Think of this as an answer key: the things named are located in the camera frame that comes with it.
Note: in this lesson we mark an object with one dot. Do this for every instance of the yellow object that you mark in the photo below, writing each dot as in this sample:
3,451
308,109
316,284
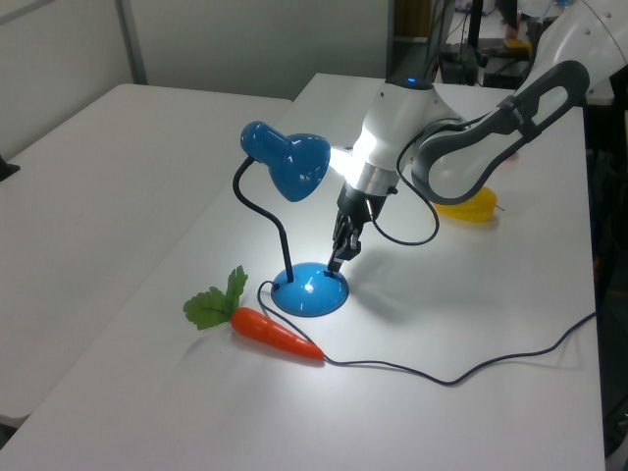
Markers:
519,44

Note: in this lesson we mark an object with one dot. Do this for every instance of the orange toy carrot green leaves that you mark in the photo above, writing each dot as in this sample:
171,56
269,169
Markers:
275,336

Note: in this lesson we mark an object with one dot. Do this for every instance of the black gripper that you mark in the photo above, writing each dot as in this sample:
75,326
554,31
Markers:
360,206

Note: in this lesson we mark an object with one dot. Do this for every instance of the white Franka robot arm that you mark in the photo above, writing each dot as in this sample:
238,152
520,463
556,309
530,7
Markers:
392,122

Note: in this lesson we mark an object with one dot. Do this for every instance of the black box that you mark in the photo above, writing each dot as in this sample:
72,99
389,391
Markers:
505,76

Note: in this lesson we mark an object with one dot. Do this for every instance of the blue gooseneck desk lamp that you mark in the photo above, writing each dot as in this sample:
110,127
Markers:
304,167

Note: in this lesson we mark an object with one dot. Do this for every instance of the yellow toy starfruit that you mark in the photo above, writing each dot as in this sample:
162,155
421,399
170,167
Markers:
471,211

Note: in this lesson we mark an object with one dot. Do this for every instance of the black equipment rack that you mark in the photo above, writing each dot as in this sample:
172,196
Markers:
461,64

